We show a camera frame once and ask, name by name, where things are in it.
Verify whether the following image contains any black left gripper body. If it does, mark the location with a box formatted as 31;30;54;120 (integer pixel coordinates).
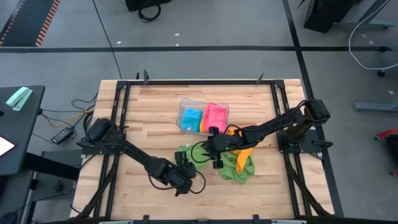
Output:
164;167;194;196

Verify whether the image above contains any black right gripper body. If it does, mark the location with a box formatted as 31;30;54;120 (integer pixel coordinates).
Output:
205;126;246;169

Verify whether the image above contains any small green microfiber towel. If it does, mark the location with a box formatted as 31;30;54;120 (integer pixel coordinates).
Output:
174;144;213;171

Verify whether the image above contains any pink microfiber towel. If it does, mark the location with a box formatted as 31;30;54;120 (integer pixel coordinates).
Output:
203;102;228;134

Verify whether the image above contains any blue microfiber towel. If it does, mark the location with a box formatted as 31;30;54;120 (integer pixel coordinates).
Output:
180;107;204;132

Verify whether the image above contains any large green microfiber towel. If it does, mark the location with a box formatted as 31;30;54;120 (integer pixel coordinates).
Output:
216;151;256;184

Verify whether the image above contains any clear plastic bin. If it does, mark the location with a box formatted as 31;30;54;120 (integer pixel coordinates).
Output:
176;97;230;137

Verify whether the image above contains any black power brick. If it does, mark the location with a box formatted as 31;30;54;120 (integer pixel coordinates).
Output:
50;126;75;146

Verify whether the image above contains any black equipment stand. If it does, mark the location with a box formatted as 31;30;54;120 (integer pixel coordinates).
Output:
0;151;82;224

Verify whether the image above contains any grey metal desk foot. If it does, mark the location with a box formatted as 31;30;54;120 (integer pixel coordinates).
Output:
353;101;398;112

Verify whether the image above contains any black equipment cabinet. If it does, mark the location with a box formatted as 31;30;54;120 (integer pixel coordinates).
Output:
303;0;364;34

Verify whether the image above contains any black equipment box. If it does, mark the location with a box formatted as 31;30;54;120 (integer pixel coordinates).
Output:
125;0;172;12

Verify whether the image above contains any red chair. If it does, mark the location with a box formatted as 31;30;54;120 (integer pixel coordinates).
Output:
374;127;398;177

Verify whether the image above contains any black side desk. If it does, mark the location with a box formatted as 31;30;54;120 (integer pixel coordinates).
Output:
0;85;46;177

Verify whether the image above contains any mint green stapler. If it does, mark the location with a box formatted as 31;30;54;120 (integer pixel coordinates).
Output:
5;86;34;112

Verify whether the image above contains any orange-striped black floor mat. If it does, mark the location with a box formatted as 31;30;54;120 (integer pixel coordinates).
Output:
0;0;60;47

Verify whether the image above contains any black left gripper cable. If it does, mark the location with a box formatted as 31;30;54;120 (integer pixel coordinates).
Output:
147;170;207;195

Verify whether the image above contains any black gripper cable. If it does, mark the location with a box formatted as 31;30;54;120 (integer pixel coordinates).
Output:
190;124;243;165
147;170;207;195

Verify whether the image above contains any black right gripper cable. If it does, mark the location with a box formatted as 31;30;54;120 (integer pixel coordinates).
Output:
190;124;243;165

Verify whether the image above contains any yellow floor cable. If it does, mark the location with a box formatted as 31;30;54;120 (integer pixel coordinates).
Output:
42;108;94;129

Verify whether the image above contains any black cable bundle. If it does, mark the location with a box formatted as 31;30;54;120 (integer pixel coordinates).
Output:
40;92;99;134

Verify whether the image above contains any coiled black cable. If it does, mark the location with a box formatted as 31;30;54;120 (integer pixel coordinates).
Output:
138;2;162;22

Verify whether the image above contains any thin black floor cable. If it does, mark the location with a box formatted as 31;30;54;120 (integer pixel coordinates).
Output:
92;0;123;79

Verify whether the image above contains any white floor cable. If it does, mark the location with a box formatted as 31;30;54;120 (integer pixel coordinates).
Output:
348;0;398;71

